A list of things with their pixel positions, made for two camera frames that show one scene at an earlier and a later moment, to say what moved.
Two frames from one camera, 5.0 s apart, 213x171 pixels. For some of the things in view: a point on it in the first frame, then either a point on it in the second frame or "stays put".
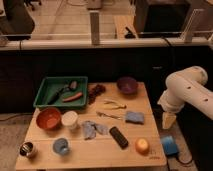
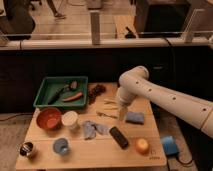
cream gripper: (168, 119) → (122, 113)
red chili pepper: (79, 95) stays put
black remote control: (119, 138) stays put
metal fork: (108, 115) stays put
